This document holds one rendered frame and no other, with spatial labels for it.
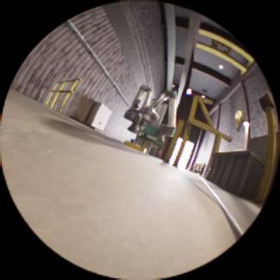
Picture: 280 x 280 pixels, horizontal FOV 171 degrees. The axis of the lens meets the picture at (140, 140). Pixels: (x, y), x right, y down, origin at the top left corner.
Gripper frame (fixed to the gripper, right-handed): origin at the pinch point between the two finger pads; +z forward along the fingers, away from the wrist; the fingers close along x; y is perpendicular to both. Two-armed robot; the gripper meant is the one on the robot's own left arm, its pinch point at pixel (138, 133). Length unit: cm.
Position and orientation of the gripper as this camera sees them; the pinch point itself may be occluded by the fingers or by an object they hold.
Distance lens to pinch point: 101.4
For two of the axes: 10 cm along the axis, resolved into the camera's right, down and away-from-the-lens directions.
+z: -3.9, 9.2, -0.6
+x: -2.0, -1.5, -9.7
